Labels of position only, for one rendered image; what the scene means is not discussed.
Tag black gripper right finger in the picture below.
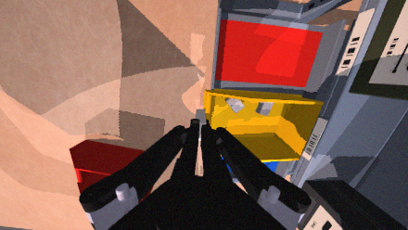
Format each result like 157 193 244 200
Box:
199 109 312 230

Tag yellow bin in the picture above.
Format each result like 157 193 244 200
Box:
203 90 324 162

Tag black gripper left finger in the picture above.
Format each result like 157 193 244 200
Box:
79 109 200 230

